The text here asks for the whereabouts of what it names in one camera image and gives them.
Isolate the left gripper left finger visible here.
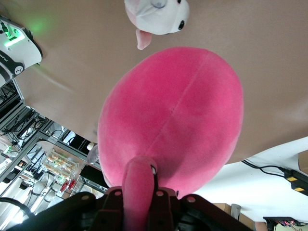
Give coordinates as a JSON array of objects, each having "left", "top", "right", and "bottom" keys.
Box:
[{"left": 72, "top": 187, "right": 125, "bottom": 231}]

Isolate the black adapter with yellow labels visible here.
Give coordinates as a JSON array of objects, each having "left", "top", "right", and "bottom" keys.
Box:
[{"left": 283, "top": 168, "right": 308, "bottom": 193}]

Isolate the black electronic device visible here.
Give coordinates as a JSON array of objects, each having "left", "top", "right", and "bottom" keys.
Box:
[{"left": 263, "top": 216, "right": 305, "bottom": 228}]

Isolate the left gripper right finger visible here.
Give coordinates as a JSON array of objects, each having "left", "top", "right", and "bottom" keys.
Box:
[{"left": 148, "top": 189, "right": 210, "bottom": 231}]

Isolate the pale pink dog plush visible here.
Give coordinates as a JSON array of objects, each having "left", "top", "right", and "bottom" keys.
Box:
[{"left": 124, "top": 0, "right": 190, "bottom": 51}]

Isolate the pink frog plush toy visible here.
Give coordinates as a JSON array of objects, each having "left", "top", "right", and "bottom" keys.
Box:
[{"left": 87, "top": 47, "right": 245, "bottom": 231}]

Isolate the brown cardboard box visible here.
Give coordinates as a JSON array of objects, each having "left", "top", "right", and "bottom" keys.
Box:
[{"left": 213, "top": 203, "right": 253, "bottom": 226}]

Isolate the thin black cable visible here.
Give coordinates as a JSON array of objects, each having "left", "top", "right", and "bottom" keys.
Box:
[{"left": 241, "top": 159, "right": 288, "bottom": 179}]

